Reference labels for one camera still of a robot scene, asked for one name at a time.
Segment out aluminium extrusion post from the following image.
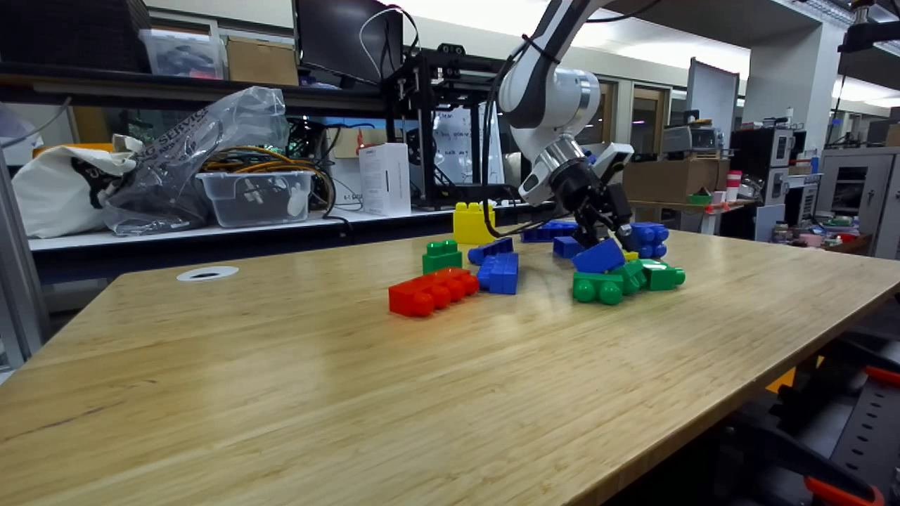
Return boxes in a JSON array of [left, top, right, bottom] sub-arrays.
[[0, 151, 49, 362]]

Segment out white cloth bag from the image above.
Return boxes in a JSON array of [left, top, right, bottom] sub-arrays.
[[7, 137, 144, 241]]

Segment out clear crumpled plastic bag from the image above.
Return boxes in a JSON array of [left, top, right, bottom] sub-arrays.
[[96, 80, 316, 238]]

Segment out blue small toy brick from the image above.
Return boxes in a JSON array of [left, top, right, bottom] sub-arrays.
[[549, 234, 588, 260], [570, 238, 629, 276]]

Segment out blue tall stacked toy brick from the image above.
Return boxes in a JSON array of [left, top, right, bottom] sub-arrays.
[[626, 220, 671, 263]]

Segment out black wall shelf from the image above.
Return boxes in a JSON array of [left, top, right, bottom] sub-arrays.
[[0, 64, 415, 121]]

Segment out brown cardboard box small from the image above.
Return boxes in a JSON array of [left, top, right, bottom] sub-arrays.
[[221, 33, 304, 90]]

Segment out yellow tall brick stack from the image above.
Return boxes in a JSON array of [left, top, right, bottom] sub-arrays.
[[449, 199, 501, 249]]

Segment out red four-stud toy brick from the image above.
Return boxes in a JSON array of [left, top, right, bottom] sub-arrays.
[[385, 267, 482, 319]]

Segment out brown cardboard box large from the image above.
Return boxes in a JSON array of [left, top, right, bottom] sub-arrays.
[[619, 155, 730, 208]]

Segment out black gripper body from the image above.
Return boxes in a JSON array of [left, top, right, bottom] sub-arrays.
[[556, 159, 633, 227]]

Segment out white upright panel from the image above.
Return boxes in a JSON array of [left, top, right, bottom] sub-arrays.
[[686, 55, 743, 151]]

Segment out white cardboard box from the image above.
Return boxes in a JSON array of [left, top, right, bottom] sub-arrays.
[[357, 137, 415, 220]]

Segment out clear bin with cables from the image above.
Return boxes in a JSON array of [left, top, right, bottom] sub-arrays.
[[193, 165, 321, 231]]

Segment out black metal frame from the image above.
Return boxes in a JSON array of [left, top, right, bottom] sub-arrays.
[[388, 38, 543, 211]]

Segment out white side table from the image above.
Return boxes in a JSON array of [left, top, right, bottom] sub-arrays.
[[25, 199, 564, 289]]

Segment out black computer monitor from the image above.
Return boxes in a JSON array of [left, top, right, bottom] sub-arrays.
[[288, 0, 406, 90]]

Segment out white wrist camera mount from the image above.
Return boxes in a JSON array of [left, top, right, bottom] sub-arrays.
[[518, 137, 637, 204]]

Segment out white round desk grommet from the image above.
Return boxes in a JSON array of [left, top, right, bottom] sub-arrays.
[[174, 263, 242, 286]]

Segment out red handled tool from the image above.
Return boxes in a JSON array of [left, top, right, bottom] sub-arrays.
[[797, 473, 889, 506], [861, 362, 900, 391]]

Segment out blue wide stepped toy brick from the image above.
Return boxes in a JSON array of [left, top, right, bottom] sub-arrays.
[[540, 217, 585, 238]]

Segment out grey equipment cabinet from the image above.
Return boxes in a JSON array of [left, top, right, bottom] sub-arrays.
[[813, 142, 900, 260]]

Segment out blue long toy brick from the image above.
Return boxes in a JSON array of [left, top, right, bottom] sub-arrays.
[[519, 221, 564, 244], [464, 234, 518, 267], [475, 246, 523, 298]]

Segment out black appliance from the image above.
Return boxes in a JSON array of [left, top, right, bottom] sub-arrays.
[[727, 123, 809, 214]]

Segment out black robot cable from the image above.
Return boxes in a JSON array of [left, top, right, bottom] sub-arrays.
[[478, 197, 543, 238]]

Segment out clear plastic container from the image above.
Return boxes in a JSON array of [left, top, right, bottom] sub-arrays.
[[136, 26, 229, 80]]

